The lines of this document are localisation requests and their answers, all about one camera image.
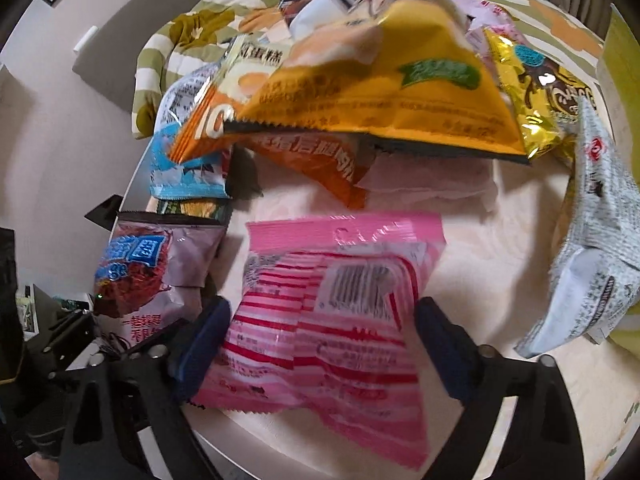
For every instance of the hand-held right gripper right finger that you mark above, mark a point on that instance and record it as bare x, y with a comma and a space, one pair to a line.
440, 350

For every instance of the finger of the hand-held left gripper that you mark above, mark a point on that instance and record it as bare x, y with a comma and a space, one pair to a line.
70, 327

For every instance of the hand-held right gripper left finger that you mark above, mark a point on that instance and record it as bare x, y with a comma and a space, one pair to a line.
205, 345

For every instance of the pink striped snack packet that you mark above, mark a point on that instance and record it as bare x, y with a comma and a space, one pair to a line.
325, 310

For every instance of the gold snack packet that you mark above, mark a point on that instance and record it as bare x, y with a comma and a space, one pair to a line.
530, 90

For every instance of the pink white snack packet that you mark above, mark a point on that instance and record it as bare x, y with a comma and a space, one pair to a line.
492, 15

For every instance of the mauve snack packet red rings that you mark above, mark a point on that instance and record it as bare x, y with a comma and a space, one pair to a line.
145, 270

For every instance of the green corn snack packet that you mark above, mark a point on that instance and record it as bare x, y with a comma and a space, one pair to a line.
195, 208

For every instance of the white paper tissue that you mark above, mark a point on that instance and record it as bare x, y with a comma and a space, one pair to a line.
425, 180

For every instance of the blue snack packet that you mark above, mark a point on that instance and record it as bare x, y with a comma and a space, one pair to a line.
175, 170

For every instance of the white grey snack packet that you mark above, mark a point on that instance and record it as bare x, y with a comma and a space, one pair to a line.
595, 220

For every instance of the orange white snack packet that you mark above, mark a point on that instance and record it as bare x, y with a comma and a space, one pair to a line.
200, 120

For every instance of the large yellow snack packet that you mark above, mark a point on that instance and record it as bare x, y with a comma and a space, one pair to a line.
390, 95

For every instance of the floral striped blanket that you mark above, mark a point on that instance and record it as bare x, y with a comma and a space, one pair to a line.
200, 25

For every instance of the brown white snack packet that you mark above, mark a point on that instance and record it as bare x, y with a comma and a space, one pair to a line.
320, 15

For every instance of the black bracket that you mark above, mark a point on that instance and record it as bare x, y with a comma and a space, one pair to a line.
107, 212

